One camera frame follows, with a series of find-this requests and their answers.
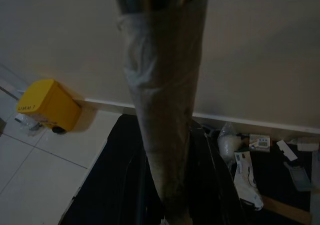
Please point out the clear plastic packaging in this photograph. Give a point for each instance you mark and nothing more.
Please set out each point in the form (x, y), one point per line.
(30, 127)

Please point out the brown cardboard strip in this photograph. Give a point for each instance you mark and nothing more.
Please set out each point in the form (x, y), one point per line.
(287, 208)

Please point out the black floor mat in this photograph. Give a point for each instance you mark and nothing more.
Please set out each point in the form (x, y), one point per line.
(112, 172)

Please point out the clear bubble wrap bag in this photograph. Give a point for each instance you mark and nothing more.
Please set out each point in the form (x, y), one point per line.
(226, 145)

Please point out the yellow pedal bin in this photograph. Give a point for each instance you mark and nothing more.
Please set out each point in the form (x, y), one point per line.
(50, 102)

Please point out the white plastic strip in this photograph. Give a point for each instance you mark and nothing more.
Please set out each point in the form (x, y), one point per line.
(287, 150)

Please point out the small printed timer box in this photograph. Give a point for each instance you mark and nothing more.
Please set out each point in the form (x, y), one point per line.
(260, 142)

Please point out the white baseboard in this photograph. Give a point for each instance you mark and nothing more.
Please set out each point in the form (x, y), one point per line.
(250, 125)

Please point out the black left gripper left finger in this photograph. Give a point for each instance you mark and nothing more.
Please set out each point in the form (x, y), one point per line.
(142, 200)

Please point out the white printed plastic pouch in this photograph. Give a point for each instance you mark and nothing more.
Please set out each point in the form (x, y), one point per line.
(246, 185)

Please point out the white folded paper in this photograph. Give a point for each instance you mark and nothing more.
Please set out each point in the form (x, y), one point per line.
(308, 143)

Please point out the tape-wrapped hand broom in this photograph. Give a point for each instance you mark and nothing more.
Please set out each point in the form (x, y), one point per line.
(165, 85)

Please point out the clear plastic case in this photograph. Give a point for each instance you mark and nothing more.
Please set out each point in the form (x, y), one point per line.
(298, 177)

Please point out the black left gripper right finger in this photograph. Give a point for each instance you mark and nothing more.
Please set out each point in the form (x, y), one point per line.
(212, 197)

